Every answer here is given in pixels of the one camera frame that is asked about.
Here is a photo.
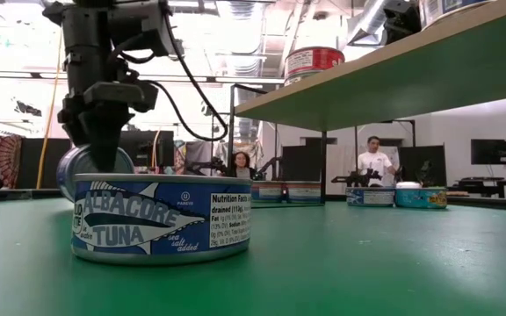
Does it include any black board panel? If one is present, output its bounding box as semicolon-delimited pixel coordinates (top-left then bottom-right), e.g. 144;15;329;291
18;138;73;190

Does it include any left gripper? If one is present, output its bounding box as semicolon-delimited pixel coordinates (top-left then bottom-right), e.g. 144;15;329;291
57;8;160;173

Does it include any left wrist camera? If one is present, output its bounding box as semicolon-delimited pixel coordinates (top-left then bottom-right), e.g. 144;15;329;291
107;0;179;58

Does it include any teal label seafood can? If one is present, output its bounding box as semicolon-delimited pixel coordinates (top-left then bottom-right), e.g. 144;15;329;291
394;187;448;210

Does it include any silver ventilation duct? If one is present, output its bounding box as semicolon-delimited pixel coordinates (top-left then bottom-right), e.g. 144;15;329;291
347;0;394;47

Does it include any black partition panel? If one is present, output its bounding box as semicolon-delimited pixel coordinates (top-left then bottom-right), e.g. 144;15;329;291
400;144;447;188
281;136;338;183

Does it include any black monitor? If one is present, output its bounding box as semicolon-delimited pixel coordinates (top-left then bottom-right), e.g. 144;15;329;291
111;130;175;168
470;138;506;166

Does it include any orange hanging cable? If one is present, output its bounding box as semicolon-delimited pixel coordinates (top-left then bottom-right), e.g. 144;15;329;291
150;126;163;176

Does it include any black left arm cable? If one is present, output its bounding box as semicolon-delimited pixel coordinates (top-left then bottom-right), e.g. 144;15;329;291
116;0;230;142

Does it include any yellow extension cable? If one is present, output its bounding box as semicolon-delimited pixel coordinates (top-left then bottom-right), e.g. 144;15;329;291
35;30;63;190

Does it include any green table mat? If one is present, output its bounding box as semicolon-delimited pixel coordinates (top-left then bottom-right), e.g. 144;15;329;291
0;195;506;316

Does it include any person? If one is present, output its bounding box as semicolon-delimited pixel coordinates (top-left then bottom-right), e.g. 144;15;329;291
357;135;400;188
230;151;257;180

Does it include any blue albacore tuna can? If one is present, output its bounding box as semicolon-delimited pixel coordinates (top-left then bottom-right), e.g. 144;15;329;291
70;173;254;267
345;186;396;208

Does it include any grey draped cloth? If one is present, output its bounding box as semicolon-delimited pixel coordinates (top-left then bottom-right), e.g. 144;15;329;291
182;140;213;175

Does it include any patterned tapestry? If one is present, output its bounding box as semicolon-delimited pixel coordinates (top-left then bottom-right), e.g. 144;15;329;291
0;133;25;190

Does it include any black background table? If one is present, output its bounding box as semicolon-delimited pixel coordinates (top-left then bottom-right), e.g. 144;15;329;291
448;176;506;199

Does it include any red label seafood can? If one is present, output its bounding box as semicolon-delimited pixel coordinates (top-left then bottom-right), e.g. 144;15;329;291
283;46;346;80

